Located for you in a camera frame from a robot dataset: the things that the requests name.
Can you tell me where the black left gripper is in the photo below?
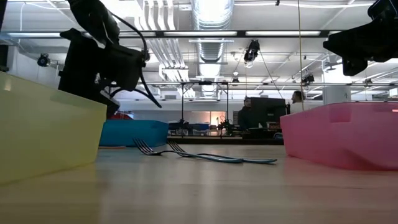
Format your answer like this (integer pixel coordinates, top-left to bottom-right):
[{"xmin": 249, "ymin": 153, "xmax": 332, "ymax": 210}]
[{"xmin": 57, "ymin": 27, "xmax": 121, "ymax": 119}]

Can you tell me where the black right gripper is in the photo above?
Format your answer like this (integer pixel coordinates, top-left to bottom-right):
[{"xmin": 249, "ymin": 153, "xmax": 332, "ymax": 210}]
[{"xmin": 322, "ymin": 15, "xmax": 398, "ymax": 77}]

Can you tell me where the pink plastic bin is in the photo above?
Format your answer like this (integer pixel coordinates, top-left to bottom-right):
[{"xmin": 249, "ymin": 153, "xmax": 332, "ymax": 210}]
[{"xmin": 279, "ymin": 102, "xmax": 398, "ymax": 171}]

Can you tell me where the teal handled fork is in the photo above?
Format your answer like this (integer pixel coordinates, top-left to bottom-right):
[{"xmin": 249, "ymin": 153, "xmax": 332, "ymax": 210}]
[
  {"xmin": 132, "ymin": 138, "xmax": 244, "ymax": 164},
  {"xmin": 167, "ymin": 140, "xmax": 278, "ymax": 165}
]

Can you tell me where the red cabinet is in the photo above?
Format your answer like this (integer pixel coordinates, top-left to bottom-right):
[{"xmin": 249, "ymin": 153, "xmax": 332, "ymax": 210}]
[{"xmin": 108, "ymin": 112, "xmax": 134, "ymax": 121}]

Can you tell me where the blue plastic bin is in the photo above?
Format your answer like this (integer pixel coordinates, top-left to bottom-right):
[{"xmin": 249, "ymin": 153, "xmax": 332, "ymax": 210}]
[{"xmin": 99, "ymin": 119, "xmax": 170, "ymax": 148}]

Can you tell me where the yellow plastic bin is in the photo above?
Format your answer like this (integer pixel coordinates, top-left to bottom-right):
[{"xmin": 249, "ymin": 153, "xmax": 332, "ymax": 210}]
[{"xmin": 0, "ymin": 71, "xmax": 108, "ymax": 187}]

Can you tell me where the person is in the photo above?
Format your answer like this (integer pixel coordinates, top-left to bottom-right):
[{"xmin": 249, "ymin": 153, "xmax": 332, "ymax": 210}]
[
  {"xmin": 237, "ymin": 96, "xmax": 259, "ymax": 131},
  {"xmin": 290, "ymin": 90, "xmax": 308, "ymax": 114}
]

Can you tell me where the black computer monitor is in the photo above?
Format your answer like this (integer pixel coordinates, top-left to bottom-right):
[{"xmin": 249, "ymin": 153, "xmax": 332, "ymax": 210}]
[{"xmin": 250, "ymin": 96, "xmax": 288, "ymax": 125}]

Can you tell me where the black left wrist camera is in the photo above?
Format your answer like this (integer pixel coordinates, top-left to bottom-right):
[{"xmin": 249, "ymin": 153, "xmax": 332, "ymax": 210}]
[{"xmin": 105, "ymin": 43, "xmax": 147, "ymax": 93}]

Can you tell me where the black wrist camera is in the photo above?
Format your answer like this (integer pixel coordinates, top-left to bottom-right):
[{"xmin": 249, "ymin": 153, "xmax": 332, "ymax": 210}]
[
  {"xmin": 366, "ymin": 0, "xmax": 398, "ymax": 19},
  {"xmin": 105, "ymin": 43, "xmax": 147, "ymax": 93}
]

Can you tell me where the thin hanging cable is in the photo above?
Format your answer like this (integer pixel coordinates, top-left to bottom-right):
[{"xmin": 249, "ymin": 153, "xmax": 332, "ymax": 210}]
[{"xmin": 297, "ymin": 0, "xmax": 304, "ymax": 112}]

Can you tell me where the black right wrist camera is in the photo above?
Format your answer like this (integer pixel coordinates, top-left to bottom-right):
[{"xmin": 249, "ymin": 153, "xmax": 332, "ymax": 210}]
[{"xmin": 366, "ymin": 0, "xmax": 398, "ymax": 19}]

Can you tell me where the black rig frame with lights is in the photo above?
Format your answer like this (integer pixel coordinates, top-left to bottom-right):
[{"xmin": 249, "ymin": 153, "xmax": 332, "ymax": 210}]
[{"xmin": 7, "ymin": 30, "xmax": 386, "ymax": 146}]

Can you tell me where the black background station frame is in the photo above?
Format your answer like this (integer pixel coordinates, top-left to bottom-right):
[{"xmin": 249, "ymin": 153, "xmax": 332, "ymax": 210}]
[{"xmin": 181, "ymin": 81, "xmax": 230, "ymax": 138}]

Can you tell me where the round silver ceiling duct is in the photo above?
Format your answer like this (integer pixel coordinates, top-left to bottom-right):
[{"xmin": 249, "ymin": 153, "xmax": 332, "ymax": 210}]
[{"xmin": 190, "ymin": 0, "xmax": 234, "ymax": 63}]

